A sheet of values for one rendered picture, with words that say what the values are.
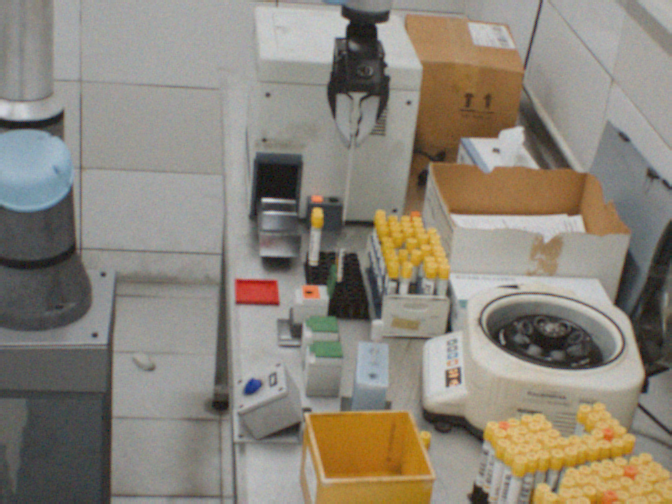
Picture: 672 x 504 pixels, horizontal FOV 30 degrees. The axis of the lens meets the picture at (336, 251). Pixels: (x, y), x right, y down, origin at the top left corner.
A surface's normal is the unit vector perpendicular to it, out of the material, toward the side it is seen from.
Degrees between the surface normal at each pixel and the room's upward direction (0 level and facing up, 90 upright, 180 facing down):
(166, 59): 90
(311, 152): 90
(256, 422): 90
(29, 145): 9
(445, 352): 25
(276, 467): 0
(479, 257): 91
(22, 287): 75
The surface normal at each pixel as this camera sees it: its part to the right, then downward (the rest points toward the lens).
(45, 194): 0.58, 0.39
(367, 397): -0.04, 0.47
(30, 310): 0.10, 0.22
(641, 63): -0.99, -0.04
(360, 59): 0.07, -0.56
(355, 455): 0.18, 0.48
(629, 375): 0.10, -0.88
